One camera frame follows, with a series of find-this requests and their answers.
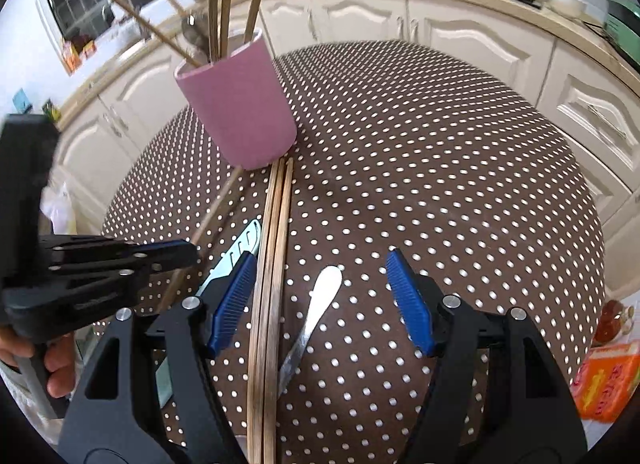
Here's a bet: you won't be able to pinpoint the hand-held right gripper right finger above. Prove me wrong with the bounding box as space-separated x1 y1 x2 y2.
385 248 587 464

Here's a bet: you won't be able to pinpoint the white ribbed object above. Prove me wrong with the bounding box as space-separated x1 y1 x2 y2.
0 359 66 435

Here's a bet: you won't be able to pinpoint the pink cup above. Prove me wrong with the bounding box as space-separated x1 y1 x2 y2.
174 28 297 171

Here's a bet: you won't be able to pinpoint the small dark metal spoon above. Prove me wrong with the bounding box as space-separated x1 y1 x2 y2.
181 14 212 52

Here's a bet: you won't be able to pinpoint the shiny metal spoon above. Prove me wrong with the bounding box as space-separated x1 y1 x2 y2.
276 265 343 400

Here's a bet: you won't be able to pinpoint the light blue knife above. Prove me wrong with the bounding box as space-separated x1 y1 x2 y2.
155 219 263 410

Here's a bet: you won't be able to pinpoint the red snack bag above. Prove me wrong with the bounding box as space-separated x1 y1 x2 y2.
595 299 636 345

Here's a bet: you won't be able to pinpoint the cream lower kitchen cabinets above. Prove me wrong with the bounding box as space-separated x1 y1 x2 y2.
50 0 640 295

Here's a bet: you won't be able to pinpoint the orange dish soap bottle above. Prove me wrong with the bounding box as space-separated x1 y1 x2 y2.
61 39 83 72

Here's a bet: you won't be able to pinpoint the pile of wooden chopsticks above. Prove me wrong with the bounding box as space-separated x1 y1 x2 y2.
247 156 295 464

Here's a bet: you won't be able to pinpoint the green electric multi cooker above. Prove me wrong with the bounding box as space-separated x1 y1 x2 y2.
602 0 640 70

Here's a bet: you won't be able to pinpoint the orange packet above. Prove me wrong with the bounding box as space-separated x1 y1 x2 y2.
570 341 640 425

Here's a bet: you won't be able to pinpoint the white plastic bag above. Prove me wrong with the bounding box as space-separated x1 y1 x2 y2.
40 181 76 235

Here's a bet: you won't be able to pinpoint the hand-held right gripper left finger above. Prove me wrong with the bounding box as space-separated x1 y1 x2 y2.
59 250 258 464

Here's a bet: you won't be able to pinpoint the person's left hand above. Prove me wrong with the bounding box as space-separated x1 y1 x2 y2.
0 326 81 400

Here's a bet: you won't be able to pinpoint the brown polka dot tablecloth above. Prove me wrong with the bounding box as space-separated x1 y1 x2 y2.
100 40 606 464

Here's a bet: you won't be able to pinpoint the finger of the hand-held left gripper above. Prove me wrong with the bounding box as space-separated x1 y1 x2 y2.
0 266 166 345
42 236 201 272

